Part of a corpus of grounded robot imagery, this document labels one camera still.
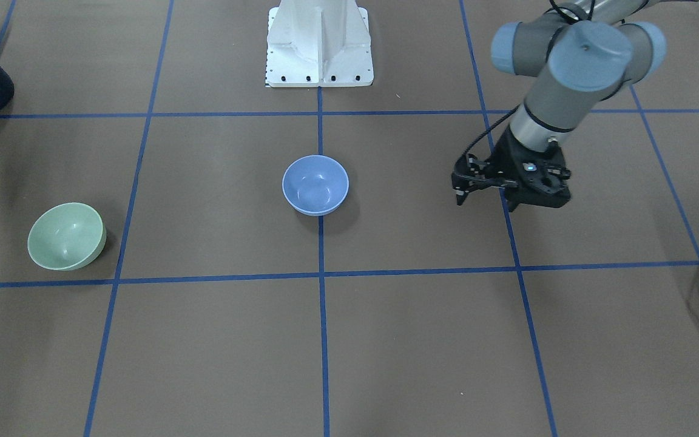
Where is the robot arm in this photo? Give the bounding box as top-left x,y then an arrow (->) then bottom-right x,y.
450,1 -> 667,211

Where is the green bowl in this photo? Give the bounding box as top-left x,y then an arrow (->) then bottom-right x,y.
27,202 -> 107,271

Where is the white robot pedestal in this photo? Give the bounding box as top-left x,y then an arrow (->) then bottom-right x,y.
265,1 -> 374,88

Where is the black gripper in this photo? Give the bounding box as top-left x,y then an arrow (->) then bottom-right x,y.
451,128 -> 572,213

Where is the blue bowl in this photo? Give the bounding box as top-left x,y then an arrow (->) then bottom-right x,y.
281,155 -> 350,217

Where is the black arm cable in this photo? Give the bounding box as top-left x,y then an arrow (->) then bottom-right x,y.
459,0 -> 596,161

